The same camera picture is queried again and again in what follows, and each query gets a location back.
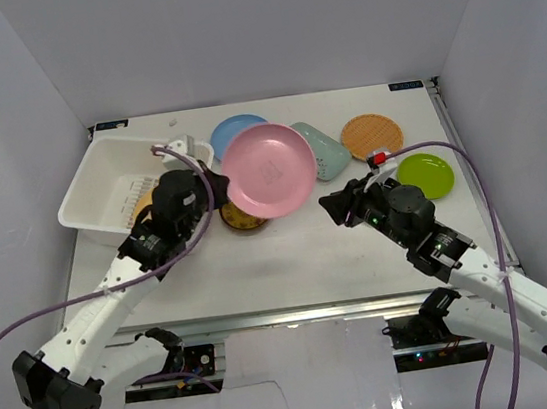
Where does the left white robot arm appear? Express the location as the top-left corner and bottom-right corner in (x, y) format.
(11, 166), (229, 409)

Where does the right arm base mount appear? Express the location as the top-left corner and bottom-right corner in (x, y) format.
(382, 287), (489, 373)

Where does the blue round plate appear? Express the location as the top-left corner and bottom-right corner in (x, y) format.
(210, 113), (267, 161)

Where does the woven bamboo round plate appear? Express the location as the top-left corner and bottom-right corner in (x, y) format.
(340, 114), (404, 161)

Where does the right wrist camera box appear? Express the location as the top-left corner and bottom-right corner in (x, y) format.
(366, 150), (398, 184)

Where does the right blue table label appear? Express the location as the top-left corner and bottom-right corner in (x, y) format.
(388, 80), (423, 92)

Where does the blue table label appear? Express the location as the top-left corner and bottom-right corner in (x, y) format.
(94, 119), (129, 132)
(388, 80), (423, 92)

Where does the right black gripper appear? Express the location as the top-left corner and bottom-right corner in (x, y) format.
(316, 169), (413, 260)

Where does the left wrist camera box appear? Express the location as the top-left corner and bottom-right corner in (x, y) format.
(168, 133), (196, 158)

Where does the black and gold plate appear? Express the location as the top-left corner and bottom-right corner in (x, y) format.
(219, 202), (268, 232)

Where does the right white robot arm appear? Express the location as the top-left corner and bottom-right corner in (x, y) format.
(318, 176), (547, 371)

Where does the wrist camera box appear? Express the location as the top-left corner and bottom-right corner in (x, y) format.
(168, 133), (196, 158)
(366, 150), (398, 184)

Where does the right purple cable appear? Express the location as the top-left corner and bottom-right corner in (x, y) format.
(381, 132), (529, 409)

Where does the celadon divided oval plate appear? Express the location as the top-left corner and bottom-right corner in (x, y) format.
(290, 122), (352, 182)

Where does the aluminium table frame rail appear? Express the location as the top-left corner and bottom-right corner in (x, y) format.
(423, 76), (522, 268)

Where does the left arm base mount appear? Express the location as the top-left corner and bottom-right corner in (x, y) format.
(125, 328), (223, 403)

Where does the tan yellow round plate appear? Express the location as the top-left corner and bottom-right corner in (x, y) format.
(130, 189), (154, 223)

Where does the pink round plate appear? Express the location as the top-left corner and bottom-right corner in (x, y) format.
(221, 123), (318, 219)

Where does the white plastic bin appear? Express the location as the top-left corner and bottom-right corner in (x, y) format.
(47, 122), (226, 255)

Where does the lime green round plate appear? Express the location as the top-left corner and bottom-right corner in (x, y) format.
(396, 152), (455, 200)

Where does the left blue table label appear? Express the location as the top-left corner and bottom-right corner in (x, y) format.
(94, 119), (129, 132)

